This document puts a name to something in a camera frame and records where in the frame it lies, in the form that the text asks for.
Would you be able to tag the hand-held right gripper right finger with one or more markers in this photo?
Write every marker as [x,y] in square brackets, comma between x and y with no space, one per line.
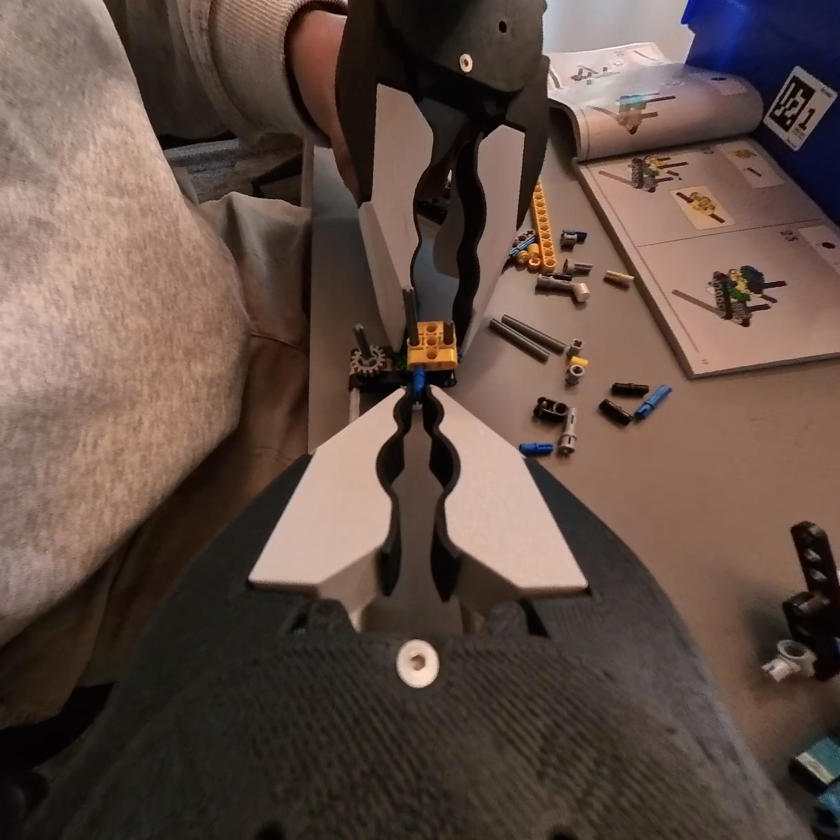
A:
[512,525]

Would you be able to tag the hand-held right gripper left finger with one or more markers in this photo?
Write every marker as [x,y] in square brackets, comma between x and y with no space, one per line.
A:
[315,525]

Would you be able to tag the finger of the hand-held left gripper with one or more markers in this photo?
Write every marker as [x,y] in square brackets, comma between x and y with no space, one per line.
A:
[390,170]
[502,190]

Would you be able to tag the yellow black lego gear assembly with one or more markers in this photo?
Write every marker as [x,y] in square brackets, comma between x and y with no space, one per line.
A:
[430,349]

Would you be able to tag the person's left forearm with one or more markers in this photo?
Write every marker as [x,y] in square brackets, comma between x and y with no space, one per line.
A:
[216,59]

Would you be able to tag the long yellow lego beam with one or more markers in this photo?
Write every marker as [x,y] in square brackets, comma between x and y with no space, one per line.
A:
[544,226]

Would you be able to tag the long blue lego pin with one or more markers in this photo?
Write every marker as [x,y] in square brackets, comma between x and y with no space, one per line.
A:
[653,401]
[522,245]

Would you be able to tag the short blue lego pin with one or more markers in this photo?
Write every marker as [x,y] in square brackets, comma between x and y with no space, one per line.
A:
[536,449]

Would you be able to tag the light grey lego axle pin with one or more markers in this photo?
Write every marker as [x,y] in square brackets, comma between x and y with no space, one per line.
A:
[569,432]

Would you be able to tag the black lego connector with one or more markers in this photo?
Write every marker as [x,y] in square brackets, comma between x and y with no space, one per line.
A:
[550,408]

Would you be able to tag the white lego bush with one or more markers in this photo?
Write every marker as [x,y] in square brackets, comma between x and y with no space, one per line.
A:
[581,292]

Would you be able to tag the tan lego pin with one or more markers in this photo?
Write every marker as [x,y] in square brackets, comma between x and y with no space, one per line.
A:
[618,278]

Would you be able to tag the long light grey lego axle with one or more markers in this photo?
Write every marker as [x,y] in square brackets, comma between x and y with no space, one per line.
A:
[518,340]
[533,334]

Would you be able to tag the black lego pin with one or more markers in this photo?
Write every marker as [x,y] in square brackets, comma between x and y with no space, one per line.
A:
[615,412]
[630,388]

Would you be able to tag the yellow lego bush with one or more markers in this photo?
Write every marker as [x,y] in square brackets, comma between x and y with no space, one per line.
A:
[578,361]

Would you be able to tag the lego instruction booklet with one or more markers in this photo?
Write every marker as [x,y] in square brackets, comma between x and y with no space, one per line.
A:
[722,216]

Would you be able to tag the black lego subassembly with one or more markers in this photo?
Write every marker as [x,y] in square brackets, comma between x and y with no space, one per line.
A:
[817,590]

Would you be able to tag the teal lego piece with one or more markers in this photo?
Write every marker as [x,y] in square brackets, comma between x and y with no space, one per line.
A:
[820,764]

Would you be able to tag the person's left hand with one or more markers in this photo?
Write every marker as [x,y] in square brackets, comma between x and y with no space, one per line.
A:
[315,72]

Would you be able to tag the blue plastic storage bin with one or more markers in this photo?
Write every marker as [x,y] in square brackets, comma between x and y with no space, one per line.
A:
[754,39]

